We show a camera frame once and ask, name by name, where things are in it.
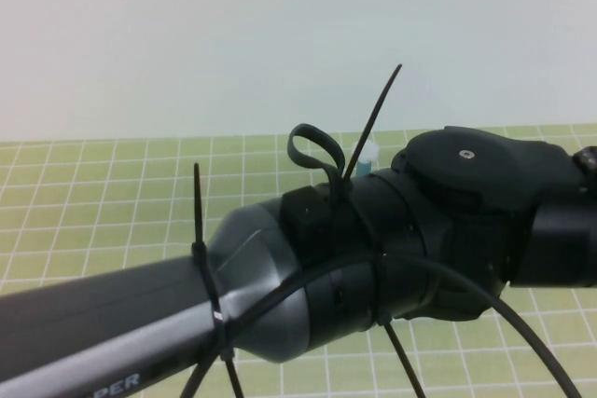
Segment blue cup stand white caps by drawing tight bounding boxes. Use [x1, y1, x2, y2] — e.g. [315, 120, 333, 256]
[350, 139, 382, 176]

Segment black zip tie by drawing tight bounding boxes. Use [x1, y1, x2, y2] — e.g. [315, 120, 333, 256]
[190, 162, 246, 398]
[376, 251, 425, 398]
[342, 63, 404, 183]

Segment black flat cable loop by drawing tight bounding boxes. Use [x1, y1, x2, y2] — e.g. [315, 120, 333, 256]
[287, 122, 347, 185]

